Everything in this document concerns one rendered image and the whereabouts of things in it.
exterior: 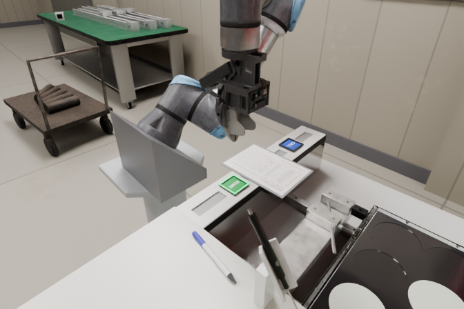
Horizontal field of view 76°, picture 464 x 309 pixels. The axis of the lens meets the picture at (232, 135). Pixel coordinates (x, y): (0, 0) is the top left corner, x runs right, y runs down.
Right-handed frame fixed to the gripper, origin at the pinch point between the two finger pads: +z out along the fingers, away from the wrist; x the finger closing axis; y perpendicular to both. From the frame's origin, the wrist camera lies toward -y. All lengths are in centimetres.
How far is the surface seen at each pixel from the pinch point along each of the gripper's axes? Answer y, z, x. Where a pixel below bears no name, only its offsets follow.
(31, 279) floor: -104, 111, -44
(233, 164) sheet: -5.3, 14.2, 6.4
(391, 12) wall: -28, -6, 189
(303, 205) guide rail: 12.0, 25.7, 17.1
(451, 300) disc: 48, 21, 9
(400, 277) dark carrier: 39.5, 20.7, 7.3
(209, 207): 1.5, 15.0, -9.3
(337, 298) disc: 32.2, 20.7, -5.4
